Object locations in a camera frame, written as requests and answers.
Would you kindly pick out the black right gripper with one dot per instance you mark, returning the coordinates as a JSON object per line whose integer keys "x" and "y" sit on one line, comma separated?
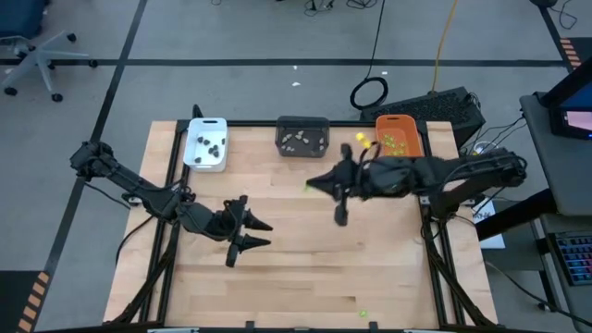
{"x": 384, "y": 178}

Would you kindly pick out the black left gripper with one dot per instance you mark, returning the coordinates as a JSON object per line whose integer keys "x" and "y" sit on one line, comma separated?
{"x": 231, "y": 222}

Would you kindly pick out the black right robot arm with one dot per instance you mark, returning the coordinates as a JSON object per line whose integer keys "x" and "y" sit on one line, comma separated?
{"x": 472, "y": 171}

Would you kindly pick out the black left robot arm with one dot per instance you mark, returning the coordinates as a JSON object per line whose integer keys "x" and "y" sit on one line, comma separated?
{"x": 139, "y": 189}

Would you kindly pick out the grey plastic bin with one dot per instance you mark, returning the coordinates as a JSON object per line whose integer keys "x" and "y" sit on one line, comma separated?
{"x": 302, "y": 122}

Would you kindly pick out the orange plastic bin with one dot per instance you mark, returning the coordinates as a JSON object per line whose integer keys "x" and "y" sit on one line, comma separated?
{"x": 398, "y": 125}

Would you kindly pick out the white plastic bin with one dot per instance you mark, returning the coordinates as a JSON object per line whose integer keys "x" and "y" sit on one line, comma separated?
{"x": 203, "y": 131}

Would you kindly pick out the black computer tower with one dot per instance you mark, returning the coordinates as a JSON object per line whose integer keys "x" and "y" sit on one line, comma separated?
{"x": 425, "y": 111}

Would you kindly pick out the power strip with yellow plugs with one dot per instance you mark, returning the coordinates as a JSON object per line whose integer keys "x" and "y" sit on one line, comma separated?
{"x": 481, "y": 148}

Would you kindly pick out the white paper label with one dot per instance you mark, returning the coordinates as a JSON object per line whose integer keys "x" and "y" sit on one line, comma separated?
{"x": 483, "y": 216}

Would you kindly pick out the white paper sheet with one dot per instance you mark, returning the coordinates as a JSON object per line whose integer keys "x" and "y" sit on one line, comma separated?
{"x": 494, "y": 241}

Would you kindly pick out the grey side desk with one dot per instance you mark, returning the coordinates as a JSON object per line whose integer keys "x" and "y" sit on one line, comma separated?
{"x": 555, "y": 185}

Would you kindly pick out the orange black hazard tape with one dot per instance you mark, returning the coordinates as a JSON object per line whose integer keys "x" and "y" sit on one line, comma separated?
{"x": 570, "y": 52}
{"x": 32, "y": 300}

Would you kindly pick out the black computer monitor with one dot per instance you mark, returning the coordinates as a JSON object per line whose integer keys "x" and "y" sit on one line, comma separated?
{"x": 571, "y": 115}

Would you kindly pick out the backlit computer keyboard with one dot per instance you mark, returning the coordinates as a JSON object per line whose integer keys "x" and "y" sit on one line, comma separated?
{"x": 575, "y": 256}

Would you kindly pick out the grey office chair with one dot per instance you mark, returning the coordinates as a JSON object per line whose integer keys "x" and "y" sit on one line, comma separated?
{"x": 39, "y": 57}

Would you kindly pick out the black round stand base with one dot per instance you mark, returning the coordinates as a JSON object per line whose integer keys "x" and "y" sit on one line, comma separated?
{"x": 543, "y": 2}

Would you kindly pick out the black table edge bracket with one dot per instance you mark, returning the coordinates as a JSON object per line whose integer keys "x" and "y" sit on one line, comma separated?
{"x": 373, "y": 326}
{"x": 250, "y": 325}

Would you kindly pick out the short black post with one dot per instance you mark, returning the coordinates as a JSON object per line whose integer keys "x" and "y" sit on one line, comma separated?
{"x": 197, "y": 111}

